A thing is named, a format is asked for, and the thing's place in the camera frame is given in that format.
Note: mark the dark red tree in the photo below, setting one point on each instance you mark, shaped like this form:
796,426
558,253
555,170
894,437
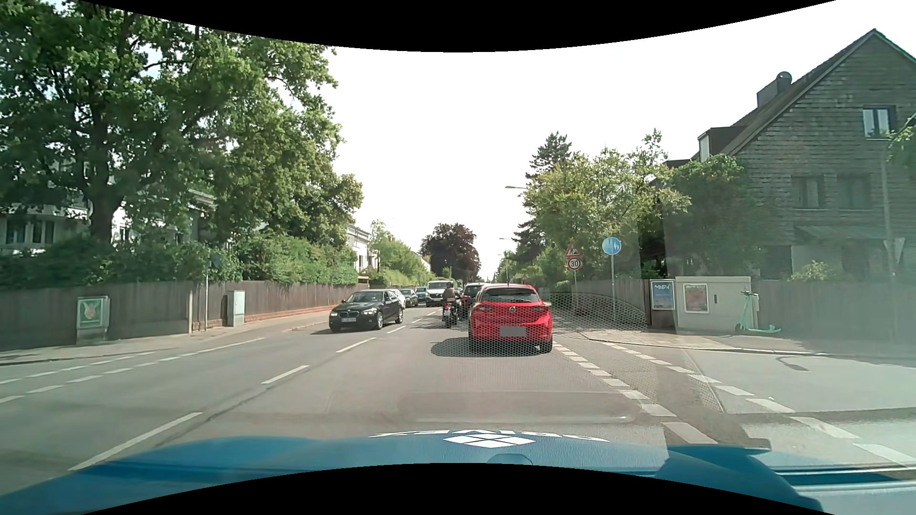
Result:
452,250

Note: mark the queue of cars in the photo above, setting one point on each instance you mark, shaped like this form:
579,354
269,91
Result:
429,292

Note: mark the person on motorcycle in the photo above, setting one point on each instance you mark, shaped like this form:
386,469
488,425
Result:
451,305

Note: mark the row of green trees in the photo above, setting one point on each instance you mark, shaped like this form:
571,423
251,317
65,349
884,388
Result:
395,261

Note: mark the red car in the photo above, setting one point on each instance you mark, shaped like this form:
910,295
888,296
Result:
510,318

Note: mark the street lamp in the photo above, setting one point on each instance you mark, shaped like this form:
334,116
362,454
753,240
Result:
514,188

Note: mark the white building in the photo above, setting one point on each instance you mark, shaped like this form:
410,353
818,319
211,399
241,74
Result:
36,229
360,249

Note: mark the black car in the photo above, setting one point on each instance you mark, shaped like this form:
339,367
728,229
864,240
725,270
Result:
366,310

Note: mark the warning and speed sign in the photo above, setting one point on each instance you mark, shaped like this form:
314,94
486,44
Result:
574,261

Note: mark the group of green trees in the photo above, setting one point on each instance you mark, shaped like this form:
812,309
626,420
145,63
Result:
601,207

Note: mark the round blue road sign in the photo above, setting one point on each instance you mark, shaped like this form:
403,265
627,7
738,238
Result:
612,250

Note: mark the grey asphalt road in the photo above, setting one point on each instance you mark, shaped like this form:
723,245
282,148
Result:
372,386

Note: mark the grey street cabinet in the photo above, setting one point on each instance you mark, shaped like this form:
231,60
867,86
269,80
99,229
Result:
235,307

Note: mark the white substation with posters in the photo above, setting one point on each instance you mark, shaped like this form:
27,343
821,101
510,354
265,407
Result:
705,302

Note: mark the road sign on pole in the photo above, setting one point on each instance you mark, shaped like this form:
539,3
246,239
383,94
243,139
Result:
207,286

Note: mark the grey pavement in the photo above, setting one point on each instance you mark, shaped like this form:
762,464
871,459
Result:
701,342
143,342

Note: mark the car's own bonnet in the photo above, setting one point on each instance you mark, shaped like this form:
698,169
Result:
286,465

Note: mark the green hedge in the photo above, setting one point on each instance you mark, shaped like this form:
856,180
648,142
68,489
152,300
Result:
179,261

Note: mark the green electric scooter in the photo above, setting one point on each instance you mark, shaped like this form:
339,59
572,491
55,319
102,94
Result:
753,315

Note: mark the wooden fence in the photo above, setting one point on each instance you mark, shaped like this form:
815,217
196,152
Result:
157,307
837,307

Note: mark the large green tree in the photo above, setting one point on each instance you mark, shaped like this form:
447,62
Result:
143,107

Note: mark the road markings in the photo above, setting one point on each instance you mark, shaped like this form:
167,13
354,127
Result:
136,440

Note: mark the green poster street cabinet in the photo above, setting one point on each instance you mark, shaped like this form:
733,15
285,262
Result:
92,318

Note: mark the dark brick house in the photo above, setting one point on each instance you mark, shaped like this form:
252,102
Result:
823,164

